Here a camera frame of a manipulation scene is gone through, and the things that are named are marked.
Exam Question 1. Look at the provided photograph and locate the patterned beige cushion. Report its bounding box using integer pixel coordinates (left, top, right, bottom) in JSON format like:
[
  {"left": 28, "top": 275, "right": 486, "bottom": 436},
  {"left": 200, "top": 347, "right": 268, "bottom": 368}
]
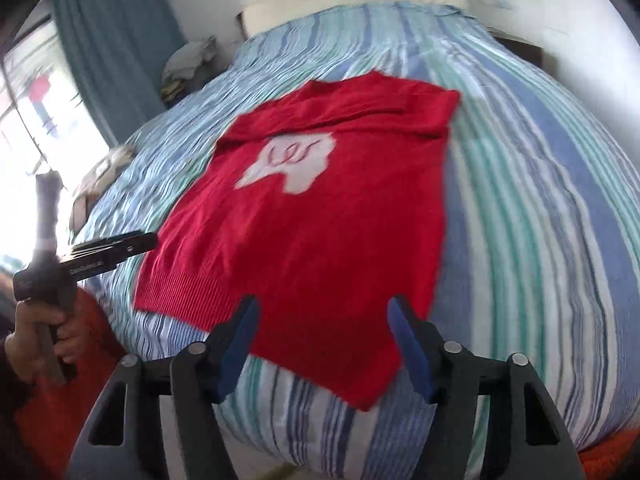
[{"left": 70, "top": 144, "right": 136, "bottom": 235}]

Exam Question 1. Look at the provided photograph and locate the teal curtain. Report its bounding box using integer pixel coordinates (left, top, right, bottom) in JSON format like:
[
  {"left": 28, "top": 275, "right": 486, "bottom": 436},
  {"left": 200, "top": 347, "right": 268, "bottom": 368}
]
[{"left": 50, "top": 0, "right": 186, "bottom": 148}]

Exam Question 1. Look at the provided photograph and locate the pile of folded clothes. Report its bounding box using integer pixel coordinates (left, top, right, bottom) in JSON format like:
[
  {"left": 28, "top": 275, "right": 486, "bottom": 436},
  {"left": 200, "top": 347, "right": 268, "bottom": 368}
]
[{"left": 160, "top": 36, "right": 221, "bottom": 107}]

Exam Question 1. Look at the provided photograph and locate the orange red knit clothing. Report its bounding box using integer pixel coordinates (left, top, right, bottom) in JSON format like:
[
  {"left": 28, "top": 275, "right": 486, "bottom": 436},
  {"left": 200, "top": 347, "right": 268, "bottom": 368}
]
[{"left": 1, "top": 289, "right": 125, "bottom": 479}]

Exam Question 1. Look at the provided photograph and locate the dark wooden nightstand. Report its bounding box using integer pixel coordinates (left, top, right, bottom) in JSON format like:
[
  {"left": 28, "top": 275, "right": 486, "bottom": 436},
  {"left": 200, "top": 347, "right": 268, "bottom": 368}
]
[{"left": 491, "top": 32, "right": 544, "bottom": 68}]

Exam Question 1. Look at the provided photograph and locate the person's left hand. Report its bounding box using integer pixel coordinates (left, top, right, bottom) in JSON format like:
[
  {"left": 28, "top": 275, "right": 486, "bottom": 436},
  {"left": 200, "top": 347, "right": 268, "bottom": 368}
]
[{"left": 4, "top": 300, "right": 89, "bottom": 384}]

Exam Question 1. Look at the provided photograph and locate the red knit sweater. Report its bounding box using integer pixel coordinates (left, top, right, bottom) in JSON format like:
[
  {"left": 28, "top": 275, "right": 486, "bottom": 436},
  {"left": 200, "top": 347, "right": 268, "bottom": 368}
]
[{"left": 134, "top": 71, "right": 461, "bottom": 411}]

